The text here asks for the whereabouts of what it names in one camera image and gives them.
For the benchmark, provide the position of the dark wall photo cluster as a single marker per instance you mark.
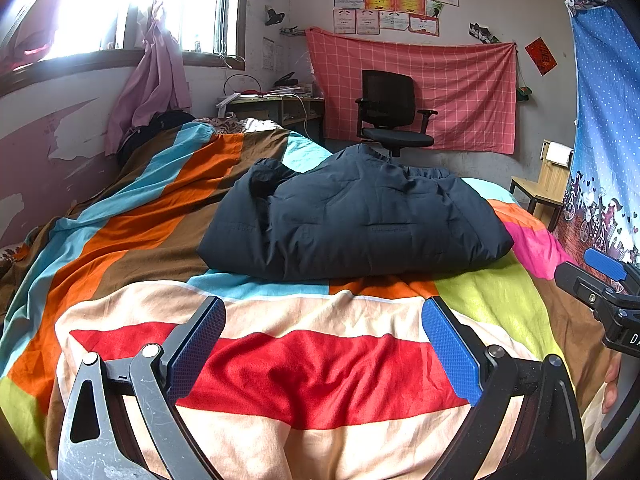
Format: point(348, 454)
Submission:
point(482, 33)

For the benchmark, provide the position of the floral patterned pillow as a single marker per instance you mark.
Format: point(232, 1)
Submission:
point(235, 124)

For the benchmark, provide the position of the small green wall ornament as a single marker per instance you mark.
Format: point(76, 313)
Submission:
point(525, 93)

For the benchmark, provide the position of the black bag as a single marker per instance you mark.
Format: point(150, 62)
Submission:
point(160, 127)

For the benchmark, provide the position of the group of wall certificates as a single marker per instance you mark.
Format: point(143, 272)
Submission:
point(395, 5)

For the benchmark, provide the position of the red checkered wall cloth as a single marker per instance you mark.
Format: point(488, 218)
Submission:
point(465, 90)

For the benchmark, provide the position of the bright window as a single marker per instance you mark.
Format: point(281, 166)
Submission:
point(90, 5)

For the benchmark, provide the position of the colourful striped bed sheet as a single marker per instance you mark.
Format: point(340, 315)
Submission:
point(300, 385)

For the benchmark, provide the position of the black wall-mounted lamp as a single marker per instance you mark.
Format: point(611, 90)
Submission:
point(274, 16)

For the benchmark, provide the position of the cluttered wooden desk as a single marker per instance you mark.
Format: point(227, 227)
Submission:
point(270, 110)

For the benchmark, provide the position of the dark navy padded jacket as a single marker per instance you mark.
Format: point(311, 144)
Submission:
point(350, 220)

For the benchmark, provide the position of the small wooden chair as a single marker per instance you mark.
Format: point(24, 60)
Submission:
point(535, 187)

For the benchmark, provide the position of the red paper wall decoration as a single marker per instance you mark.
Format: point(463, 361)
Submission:
point(541, 56)

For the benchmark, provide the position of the white wall calendar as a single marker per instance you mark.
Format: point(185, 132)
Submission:
point(268, 54)

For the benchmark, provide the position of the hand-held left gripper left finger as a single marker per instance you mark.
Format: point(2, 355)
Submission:
point(197, 345)

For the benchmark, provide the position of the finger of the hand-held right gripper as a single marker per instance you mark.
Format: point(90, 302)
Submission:
point(605, 262)
point(582, 285)

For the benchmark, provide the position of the blue dotted printed curtain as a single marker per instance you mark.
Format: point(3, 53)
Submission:
point(605, 110)

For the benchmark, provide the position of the pink hanging cloth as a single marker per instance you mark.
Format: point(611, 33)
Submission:
point(155, 85)

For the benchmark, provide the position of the black office chair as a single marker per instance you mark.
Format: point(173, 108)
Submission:
point(387, 95)

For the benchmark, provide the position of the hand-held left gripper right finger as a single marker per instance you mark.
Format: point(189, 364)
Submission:
point(450, 350)

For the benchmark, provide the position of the person's right hand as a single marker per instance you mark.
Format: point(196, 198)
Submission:
point(611, 385)

